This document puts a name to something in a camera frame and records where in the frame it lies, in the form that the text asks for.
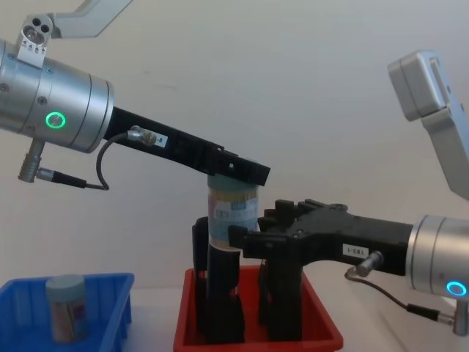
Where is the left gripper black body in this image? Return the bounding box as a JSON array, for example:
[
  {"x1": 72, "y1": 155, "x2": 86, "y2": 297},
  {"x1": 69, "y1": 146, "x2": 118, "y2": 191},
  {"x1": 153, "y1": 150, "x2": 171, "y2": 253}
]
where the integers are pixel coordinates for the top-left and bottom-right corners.
[{"x1": 103, "y1": 106, "x2": 225, "y2": 174}]

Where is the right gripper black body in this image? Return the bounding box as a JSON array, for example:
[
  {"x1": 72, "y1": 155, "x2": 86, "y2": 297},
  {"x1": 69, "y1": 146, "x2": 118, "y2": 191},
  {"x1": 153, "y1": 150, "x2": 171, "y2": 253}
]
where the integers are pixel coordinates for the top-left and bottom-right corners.
[{"x1": 291, "y1": 207, "x2": 416, "y2": 276}]

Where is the toothpick jar with grey lid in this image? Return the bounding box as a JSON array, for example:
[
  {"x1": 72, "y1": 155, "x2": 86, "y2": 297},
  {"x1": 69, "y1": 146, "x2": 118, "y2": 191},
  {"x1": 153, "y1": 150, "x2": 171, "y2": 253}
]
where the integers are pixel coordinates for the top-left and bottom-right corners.
[
  {"x1": 206, "y1": 175, "x2": 262, "y2": 254},
  {"x1": 45, "y1": 274, "x2": 90, "y2": 344}
]

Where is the black plastic jar stand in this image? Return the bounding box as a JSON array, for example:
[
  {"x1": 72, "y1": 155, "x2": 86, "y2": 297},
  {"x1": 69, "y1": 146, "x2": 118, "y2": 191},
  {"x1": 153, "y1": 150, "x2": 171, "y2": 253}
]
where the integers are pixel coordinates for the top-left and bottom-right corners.
[{"x1": 191, "y1": 216, "x2": 305, "y2": 345}]

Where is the red plastic bin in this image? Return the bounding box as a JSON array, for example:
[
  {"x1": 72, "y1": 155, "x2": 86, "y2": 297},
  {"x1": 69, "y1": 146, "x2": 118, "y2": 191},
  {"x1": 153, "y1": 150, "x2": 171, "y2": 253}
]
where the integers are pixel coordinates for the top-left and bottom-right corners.
[{"x1": 172, "y1": 265, "x2": 344, "y2": 352}]

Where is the blue plastic bin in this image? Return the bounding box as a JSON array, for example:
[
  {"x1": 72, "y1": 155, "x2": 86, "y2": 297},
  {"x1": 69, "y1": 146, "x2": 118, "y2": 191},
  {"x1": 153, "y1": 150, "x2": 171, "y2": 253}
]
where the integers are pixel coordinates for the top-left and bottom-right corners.
[{"x1": 0, "y1": 271, "x2": 136, "y2": 352}]

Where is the thin dark right wrist cable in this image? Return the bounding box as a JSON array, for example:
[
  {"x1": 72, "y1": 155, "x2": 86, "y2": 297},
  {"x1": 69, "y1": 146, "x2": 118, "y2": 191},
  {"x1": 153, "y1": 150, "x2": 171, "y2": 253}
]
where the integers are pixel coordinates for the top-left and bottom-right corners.
[{"x1": 344, "y1": 250, "x2": 459, "y2": 324}]

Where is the thin dark wrist cable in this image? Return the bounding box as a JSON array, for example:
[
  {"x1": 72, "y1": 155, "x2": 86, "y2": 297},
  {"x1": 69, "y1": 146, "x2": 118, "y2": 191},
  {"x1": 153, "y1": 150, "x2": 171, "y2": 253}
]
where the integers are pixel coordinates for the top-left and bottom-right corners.
[
  {"x1": 344, "y1": 250, "x2": 459, "y2": 324},
  {"x1": 36, "y1": 125, "x2": 158, "y2": 192}
]

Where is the thin dark left wrist cable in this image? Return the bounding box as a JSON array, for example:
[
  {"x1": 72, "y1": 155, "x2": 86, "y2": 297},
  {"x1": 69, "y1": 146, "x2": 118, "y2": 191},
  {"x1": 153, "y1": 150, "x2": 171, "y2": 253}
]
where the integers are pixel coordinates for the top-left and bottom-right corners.
[{"x1": 36, "y1": 125, "x2": 158, "y2": 192}]

